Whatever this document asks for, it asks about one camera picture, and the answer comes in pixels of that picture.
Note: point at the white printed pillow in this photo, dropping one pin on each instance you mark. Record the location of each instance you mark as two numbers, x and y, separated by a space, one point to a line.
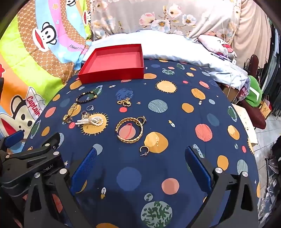
210 41

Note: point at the pile of plastic bags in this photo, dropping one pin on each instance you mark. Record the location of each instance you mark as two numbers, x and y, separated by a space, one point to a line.
272 175

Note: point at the dark flower brooch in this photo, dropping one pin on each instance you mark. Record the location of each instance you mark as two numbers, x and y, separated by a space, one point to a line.
84 113

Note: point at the dark hanging clothes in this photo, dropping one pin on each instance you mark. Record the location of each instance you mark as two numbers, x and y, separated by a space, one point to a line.
274 65

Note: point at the navy planet print bedsheet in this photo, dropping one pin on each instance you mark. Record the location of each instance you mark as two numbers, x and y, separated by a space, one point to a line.
175 122

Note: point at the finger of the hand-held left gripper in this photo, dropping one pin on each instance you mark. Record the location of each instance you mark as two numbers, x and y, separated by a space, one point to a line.
13 138
49 144

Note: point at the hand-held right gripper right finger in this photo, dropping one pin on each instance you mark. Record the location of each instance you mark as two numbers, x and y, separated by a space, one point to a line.
197 168

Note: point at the gold hoop earring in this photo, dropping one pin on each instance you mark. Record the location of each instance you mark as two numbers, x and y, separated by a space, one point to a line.
141 149

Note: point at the green cloth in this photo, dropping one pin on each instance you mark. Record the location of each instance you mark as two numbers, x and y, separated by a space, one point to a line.
253 92

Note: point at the floral quilt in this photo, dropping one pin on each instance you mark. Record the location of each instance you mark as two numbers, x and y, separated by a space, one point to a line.
131 17

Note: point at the pink curtain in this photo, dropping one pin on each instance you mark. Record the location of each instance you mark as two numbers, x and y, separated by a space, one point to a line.
250 32

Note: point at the yellow cardboard box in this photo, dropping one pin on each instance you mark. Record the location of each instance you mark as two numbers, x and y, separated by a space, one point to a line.
265 109

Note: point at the dark metal chair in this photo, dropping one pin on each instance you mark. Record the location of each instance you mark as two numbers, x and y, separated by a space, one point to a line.
254 59

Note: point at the red cardboard box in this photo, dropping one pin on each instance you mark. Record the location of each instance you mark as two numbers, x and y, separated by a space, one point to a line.
109 72

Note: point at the cartoon monkey blanket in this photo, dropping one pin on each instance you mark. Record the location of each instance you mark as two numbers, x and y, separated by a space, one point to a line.
33 65

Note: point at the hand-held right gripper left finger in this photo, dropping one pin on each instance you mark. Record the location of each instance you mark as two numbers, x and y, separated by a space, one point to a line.
84 168

